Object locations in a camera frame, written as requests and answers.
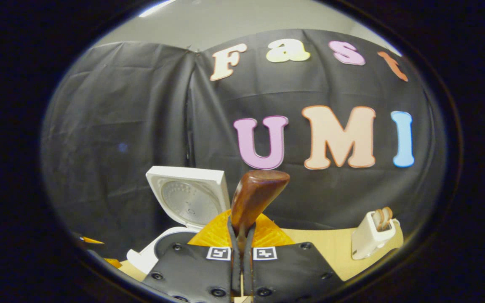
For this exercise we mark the white rice cooker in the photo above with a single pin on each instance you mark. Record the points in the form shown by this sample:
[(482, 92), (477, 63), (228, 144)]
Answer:
[(192, 202)]

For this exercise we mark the brown wooden spoon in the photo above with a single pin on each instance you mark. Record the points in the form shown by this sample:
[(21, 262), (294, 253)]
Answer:
[(255, 193)]

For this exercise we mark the black backdrop cloth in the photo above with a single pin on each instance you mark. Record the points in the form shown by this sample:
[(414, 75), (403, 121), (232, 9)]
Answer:
[(120, 126)]

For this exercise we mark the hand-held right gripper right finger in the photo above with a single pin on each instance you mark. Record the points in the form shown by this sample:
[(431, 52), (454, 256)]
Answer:
[(247, 273)]

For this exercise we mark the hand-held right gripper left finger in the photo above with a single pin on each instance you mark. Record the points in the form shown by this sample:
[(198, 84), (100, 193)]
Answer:
[(235, 269)]

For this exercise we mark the toasted bread slice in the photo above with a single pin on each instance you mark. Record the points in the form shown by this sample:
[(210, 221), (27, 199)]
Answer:
[(387, 216), (378, 219)]

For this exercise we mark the white toaster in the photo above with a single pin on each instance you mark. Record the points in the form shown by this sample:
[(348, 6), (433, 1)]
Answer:
[(369, 237)]

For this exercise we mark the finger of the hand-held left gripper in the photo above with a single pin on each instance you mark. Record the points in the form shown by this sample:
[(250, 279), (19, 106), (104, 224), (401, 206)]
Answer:
[(99, 254)]

